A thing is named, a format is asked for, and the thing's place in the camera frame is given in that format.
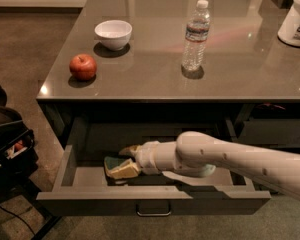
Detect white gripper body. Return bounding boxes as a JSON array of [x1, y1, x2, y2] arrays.
[[135, 141, 161, 175]]

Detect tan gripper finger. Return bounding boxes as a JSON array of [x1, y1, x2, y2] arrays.
[[108, 158, 141, 180], [119, 145, 141, 157]]

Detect green and yellow sponge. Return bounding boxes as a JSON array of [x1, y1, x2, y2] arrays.
[[104, 156, 130, 180]]

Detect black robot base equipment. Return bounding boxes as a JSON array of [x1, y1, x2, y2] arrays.
[[0, 84, 63, 240]]

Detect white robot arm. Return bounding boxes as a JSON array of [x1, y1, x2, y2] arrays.
[[104, 131, 300, 201]]

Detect grey open top drawer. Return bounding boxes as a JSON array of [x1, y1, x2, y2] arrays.
[[35, 116, 272, 217]]

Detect grey counter cabinet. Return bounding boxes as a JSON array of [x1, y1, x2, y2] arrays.
[[37, 0, 300, 144]]

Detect red apple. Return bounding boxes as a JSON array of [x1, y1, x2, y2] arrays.
[[69, 54, 97, 81]]

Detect white ceramic bowl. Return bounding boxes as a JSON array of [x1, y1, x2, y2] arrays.
[[94, 20, 132, 51]]

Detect clear plastic water bottle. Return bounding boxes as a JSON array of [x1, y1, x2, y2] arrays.
[[181, 0, 210, 71]]

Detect dark lower side drawers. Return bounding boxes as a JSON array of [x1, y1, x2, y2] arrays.
[[234, 103, 300, 154]]

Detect metal drawer handle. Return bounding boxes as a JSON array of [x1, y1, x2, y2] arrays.
[[136, 201, 172, 217]]

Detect black floor cable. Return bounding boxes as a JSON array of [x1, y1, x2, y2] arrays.
[[0, 201, 37, 235]]

